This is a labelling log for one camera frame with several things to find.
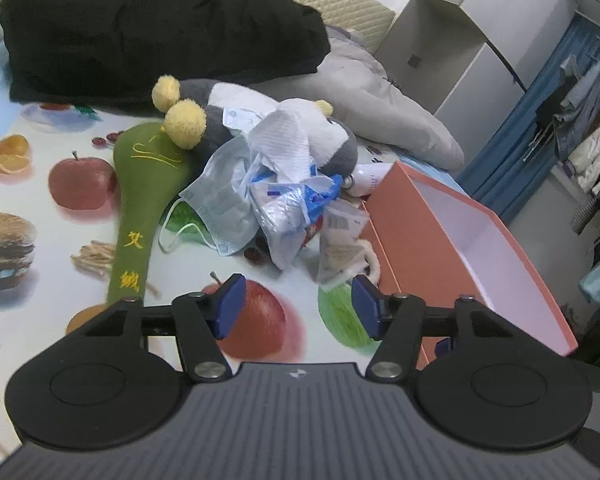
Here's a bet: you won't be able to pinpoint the orange cardboard box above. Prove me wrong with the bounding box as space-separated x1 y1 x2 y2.
362 161 579 367

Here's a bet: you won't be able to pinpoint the white printed packet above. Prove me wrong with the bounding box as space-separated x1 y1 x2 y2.
221 105 279 136

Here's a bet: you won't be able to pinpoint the blue white plastic bag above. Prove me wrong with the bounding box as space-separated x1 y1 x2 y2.
247 167 344 269

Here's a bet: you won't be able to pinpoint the blue curtain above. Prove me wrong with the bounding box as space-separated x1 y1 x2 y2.
457 15 600 212

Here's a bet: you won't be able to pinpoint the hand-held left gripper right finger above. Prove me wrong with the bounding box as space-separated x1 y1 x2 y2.
351 274 502 385

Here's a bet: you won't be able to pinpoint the orange box lid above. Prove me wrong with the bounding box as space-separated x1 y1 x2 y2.
361 197 461 368

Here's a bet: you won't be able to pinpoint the hanging white jacket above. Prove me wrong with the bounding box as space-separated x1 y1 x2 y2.
569 109 600 194

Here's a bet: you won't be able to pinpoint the grey pillow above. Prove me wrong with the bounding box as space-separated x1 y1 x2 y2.
314 24 465 170

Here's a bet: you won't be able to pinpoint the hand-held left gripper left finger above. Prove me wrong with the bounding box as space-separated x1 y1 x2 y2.
67 274 248 385

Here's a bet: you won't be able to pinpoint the clear labelled plastic packet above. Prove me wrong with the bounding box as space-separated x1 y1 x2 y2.
316 204 371 289

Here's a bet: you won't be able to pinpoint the beige quilted headboard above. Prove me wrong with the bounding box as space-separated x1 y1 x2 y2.
229 0 396 57

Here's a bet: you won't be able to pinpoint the black jacket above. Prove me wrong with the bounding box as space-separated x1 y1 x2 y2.
0 0 331 111

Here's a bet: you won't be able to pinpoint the green fabric massage stick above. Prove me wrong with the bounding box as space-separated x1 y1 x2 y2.
105 122 207 311

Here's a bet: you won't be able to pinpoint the grey wardrobe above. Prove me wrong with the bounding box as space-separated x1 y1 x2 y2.
374 0 582 127

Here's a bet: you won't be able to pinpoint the fruit printed tablecloth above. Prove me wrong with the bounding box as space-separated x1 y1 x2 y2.
0 105 431 461

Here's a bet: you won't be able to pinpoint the small white bottle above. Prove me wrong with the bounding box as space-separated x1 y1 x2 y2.
348 162 397 196

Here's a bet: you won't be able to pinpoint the hanging blue jeans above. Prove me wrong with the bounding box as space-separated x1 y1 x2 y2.
552 54 600 162

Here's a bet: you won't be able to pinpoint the light blue face mask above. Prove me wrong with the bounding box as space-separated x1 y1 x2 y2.
158 137 261 257

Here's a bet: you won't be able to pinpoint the grey penguin plush toy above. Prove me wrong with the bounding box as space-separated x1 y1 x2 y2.
151 75 359 174

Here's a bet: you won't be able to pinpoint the white crumpled tissue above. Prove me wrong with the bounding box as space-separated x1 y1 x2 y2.
247 100 314 184

